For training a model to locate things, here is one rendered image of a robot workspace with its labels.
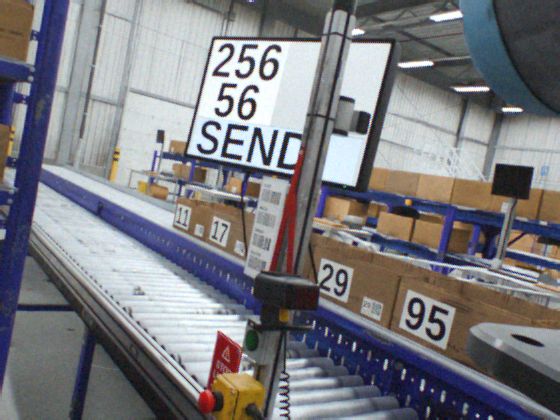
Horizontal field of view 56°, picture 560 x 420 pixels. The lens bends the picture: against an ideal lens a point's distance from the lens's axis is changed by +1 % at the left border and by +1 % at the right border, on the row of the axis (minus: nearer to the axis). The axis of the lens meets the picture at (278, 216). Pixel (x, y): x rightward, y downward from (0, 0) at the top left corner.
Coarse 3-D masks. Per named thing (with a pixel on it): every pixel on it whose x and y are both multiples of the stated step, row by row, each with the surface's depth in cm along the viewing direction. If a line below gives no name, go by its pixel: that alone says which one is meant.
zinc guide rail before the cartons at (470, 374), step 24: (48, 168) 528; (96, 192) 382; (144, 216) 298; (192, 240) 245; (240, 264) 209; (336, 312) 161; (384, 336) 145; (432, 360) 131; (480, 384) 120; (528, 408) 111
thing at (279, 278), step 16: (272, 272) 89; (256, 288) 90; (272, 288) 86; (288, 288) 83; (304, 288) 84; (272, 304) 87; (288, 304) 83; (304, 304) 84; (272, 320) 88; (288, 320) 88
